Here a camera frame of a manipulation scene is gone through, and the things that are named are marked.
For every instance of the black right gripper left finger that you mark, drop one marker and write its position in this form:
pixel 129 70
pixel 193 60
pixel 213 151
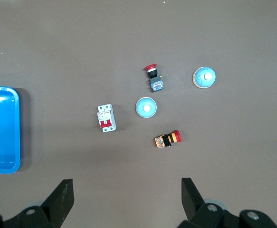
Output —
pixel 55 206

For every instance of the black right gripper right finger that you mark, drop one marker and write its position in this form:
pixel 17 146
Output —
pixel 195 209

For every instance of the scratched blue call bell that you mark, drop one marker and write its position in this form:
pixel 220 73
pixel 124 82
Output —
pixel 200 78

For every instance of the blue plastic tray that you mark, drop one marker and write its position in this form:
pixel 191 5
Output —
pixel 0 128

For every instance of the red emergency button orange base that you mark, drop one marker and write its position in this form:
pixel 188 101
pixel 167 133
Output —
pixel 166 140

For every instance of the white red circuit breaker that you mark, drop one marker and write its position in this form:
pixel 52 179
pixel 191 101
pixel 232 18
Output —
pixel 106 118

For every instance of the red mushroom button blue base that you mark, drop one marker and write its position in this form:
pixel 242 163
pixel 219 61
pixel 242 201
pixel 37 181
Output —
pixel 155 83

